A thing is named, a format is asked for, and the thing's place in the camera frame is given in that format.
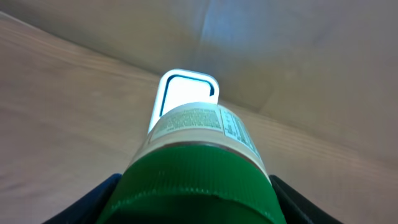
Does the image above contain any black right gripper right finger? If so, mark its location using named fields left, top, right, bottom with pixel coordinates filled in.
left=269, top=175, right=342, bottom=224

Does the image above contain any white barcode scanner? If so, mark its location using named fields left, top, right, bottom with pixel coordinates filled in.
left=148, top=68, right=220, bottom=131

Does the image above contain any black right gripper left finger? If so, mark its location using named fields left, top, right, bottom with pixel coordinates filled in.
left=44, top=174, right=122, bottom=224

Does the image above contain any green lid jar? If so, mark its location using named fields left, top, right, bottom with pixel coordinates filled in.
left=98, top=103, right=285, bottom=223

